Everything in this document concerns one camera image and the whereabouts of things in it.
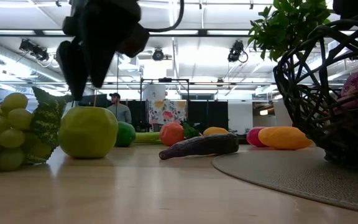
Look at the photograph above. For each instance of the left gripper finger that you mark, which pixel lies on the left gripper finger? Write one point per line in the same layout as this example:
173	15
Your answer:
99	59
73	68

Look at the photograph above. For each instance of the yellow-green toy apple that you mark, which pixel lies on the yellow-green toy apple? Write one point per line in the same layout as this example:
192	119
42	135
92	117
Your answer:
87	132

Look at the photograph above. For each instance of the green toy lime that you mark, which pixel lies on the green toy lime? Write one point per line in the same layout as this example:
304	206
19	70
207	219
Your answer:
126	133

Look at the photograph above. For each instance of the green and white toy leek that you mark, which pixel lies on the green and white toy leek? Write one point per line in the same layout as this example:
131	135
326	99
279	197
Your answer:
148	137

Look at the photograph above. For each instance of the green toy grape bunch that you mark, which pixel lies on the green toy grape bunch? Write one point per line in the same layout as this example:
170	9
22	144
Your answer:
11	137

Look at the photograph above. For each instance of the toy orange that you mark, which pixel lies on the toy orange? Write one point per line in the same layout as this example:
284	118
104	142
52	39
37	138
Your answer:
171	134

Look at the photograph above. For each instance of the orange toy carrot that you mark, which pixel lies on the orange toy carrot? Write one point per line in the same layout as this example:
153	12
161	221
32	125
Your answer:
191	130

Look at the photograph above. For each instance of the purple toy eggplant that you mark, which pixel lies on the purple toy eggplant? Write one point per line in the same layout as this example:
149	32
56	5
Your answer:
200	145

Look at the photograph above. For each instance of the yellow toy lemon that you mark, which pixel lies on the yellow toy lemon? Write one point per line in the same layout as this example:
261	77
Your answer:
215	131

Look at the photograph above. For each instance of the red and yellow toy mango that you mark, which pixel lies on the red and yellow toy mango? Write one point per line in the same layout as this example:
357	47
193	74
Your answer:
253	137

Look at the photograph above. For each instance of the dark wicker basket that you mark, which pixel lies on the dark wicker basket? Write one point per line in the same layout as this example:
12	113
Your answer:
309	124

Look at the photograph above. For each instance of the black screen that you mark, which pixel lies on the black screen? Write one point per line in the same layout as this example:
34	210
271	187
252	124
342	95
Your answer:
92	100

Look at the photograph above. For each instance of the person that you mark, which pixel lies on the person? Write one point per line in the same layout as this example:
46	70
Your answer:
120	113

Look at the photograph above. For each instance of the black partition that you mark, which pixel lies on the black partition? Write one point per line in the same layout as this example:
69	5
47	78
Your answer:
138	113
207	113

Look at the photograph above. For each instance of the green plant in white pot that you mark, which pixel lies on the green plant in white pot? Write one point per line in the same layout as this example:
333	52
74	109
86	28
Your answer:
287	28

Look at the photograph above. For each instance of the round grey placemat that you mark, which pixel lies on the round grey placemat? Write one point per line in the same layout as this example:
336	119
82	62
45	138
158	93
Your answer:
291	174

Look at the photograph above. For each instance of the black rack frame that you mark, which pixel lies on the black rack frame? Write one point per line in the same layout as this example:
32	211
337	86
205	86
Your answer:
165	80

